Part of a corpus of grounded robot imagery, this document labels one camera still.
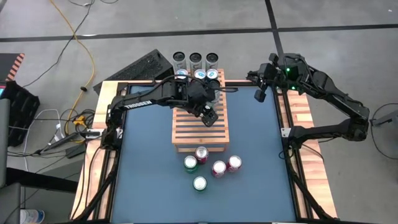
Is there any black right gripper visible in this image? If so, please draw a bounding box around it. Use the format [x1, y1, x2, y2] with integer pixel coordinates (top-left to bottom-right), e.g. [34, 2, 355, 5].
[246, 61, 282, 103]

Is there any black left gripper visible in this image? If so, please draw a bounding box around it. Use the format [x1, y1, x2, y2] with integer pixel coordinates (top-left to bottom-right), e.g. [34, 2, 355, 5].
[175, 79, 220, 128]

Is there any red Coca-Cola can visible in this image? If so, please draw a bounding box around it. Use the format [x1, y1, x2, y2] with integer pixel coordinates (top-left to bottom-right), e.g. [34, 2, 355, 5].
[226, 154, 243, 174]
[195, 146, 210, 165]
[211, 160, 228, 179]

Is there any blue silver Red Bull can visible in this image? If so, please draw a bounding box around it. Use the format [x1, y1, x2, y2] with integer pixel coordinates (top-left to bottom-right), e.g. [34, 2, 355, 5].
[175, 68, 189, 81]
[206, 68, 220, 81]
[193, 68, 207, 81]

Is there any green Sprite can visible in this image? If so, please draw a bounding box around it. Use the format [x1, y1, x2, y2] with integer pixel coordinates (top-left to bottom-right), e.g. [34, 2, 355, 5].
[192, 175, 208, 193]
[183, 154, 198, 174]

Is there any wooden slatted shelf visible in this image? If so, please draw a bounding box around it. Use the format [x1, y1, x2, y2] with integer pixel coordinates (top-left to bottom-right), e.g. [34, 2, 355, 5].
[171, 68, 231, 153]

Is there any black equipment box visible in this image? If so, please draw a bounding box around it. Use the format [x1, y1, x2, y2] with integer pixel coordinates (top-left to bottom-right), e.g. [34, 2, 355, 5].
[92, 49, 175, 96]

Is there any black power strip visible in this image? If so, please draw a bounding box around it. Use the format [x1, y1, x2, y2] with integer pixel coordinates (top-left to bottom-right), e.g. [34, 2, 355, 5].
[39, 132, 80, 153]

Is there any black plastic crate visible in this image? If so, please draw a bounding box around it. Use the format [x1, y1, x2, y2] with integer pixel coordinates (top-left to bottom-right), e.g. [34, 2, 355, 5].
[0, 80, 41, 147]

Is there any white plastic bottle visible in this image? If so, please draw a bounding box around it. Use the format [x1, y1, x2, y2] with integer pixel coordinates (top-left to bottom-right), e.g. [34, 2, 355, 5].
[19, 208, 46, 224]

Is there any hazard striped black plate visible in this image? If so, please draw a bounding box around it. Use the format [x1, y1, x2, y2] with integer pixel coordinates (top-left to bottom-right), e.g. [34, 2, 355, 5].
[0, 52, 25, 82]

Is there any yellow cable plug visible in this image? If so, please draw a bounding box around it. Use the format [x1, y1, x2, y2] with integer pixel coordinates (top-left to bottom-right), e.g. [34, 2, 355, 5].
[73, 114, 87, 127]

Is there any black floor cable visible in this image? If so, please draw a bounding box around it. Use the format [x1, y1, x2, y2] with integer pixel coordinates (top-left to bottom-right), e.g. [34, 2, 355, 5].
[21, 0, 96, 90]

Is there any yellow floor cable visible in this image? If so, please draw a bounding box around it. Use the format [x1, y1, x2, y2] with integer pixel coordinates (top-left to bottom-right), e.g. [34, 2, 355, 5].
[49, 0, 96, 138]

